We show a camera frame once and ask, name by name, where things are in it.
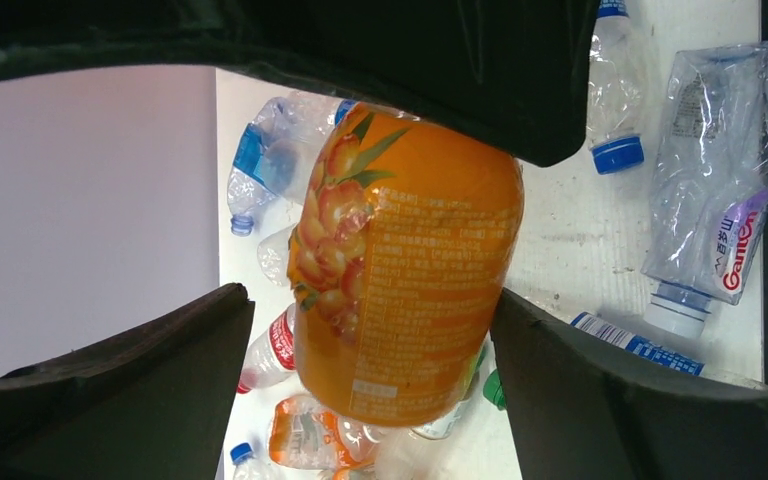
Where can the coffee bottle green cap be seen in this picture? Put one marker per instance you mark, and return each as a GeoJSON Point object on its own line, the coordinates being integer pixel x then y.
{"type": "Point", "coordinates": [443, 427]}

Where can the crushed blue label bottle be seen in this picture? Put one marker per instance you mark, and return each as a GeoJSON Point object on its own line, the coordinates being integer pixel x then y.
{"type": "Point", "coordinates": [277, 151]}

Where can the Pepsi bottle centre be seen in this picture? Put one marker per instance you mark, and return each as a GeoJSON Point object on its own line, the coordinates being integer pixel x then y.
{"type": "Point", "coordinates": [616, 91]}

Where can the clear Pepsi bottle top left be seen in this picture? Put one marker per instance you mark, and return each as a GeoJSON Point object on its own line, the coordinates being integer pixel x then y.
{"type": "Point", "coordinates": [247, 466]}

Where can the clear bottle white cap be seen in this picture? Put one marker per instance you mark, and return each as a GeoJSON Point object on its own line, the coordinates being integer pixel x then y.
{"type": "Point", "coordinates": [273, 256]}

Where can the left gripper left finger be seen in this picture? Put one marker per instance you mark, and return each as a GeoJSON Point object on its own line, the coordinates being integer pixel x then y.
{"type": "Point", "coordinates": [152, 402]}

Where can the orange juice bottle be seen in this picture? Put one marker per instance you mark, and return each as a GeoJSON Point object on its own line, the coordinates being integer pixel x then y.
{"type": "Point", "coordinates": [397, 263]}

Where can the red cap water bottle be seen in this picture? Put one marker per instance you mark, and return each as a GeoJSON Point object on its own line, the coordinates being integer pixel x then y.
{"type": "Point", "coordinates": [270, 357]}

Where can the crushed Ganten water bottle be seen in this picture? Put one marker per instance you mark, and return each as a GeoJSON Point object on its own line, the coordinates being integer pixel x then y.
{"type": "Point", "coordinates": [709, 193]}

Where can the crushed orange label bottle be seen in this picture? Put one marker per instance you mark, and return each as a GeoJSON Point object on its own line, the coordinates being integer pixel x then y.
{"type": "Point", "coordinates": [307, 435]}

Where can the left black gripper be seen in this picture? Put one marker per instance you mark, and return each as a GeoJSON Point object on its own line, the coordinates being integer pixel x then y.
{"type": "Point", "coordinates": [511, 74]}

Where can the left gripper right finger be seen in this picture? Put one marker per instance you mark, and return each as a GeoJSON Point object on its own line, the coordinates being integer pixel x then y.
{"type": "Point", "coordinates": [580, 408]}

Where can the Pepsi bottle lying right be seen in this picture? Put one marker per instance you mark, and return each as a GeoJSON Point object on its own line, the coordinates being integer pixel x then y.
{"type": "Point", "coordinates": [636, 344]}

